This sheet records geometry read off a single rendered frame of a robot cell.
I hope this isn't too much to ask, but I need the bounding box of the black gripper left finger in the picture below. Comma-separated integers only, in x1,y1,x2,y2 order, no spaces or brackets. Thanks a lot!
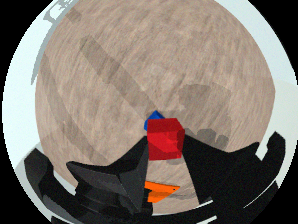
67,136,149,213

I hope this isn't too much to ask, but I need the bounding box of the blue cube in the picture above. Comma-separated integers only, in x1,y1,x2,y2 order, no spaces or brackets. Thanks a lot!
145,109,165,131

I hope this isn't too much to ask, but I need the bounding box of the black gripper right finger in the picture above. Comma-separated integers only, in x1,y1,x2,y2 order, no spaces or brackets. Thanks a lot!
182,133,259,204

